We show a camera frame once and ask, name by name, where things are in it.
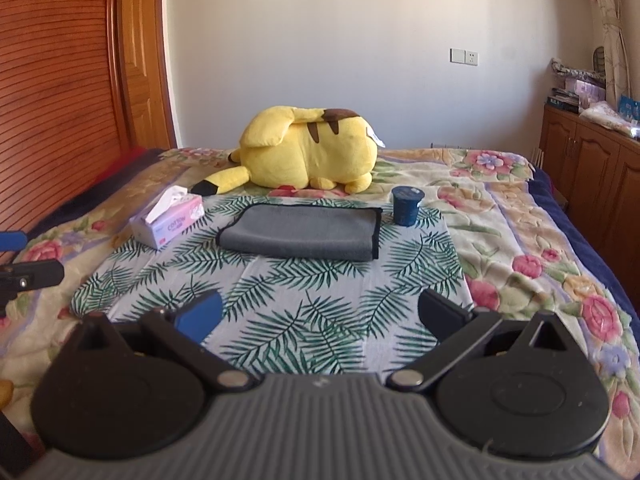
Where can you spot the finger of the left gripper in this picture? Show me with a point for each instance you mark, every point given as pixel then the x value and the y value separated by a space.
pixel 32 275
pixel 12 241

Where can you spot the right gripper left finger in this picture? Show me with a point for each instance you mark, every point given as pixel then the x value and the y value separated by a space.
pixel 181 333

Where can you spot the dark blue blanket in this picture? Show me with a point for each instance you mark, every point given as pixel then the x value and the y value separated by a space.
pixel 540 187

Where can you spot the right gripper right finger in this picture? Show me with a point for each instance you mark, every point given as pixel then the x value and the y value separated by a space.
pixel 460 334

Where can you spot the wooden low cabinet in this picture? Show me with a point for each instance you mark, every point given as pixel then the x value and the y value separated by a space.
pixel 597 171

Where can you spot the blue picture box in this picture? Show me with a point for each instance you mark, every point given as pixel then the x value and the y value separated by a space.
pixel 629 109

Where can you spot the dark blue cup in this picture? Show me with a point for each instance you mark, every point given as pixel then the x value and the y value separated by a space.
pixel 406 204

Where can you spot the purple and grey towel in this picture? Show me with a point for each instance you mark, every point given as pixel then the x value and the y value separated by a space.
pixel 305 231

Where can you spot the plastic bag on cabinet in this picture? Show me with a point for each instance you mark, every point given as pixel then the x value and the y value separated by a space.
pixel 602 114

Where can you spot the palm leaf print cloth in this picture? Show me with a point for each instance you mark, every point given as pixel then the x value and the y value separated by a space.
pixel 289 315

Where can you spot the patterned beige curtain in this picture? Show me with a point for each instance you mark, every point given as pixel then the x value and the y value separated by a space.
pixel 617 80

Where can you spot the stack of boxes on cabinet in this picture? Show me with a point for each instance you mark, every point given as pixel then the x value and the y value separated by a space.
pixel 575 90

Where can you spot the yellow Pikachu plush toy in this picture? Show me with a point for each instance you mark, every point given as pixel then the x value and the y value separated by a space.
pixel 300 147

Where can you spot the white wall switch socket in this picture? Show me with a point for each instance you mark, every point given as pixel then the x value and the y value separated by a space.
pixel 466 57

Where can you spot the floral bed quilt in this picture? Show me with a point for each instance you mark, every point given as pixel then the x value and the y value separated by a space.
pixel 513 257

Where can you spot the wooden slatted headboard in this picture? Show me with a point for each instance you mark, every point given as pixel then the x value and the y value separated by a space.
pixel 83 85

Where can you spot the pink tissue box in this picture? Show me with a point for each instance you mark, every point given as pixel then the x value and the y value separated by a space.
pixel 172 212

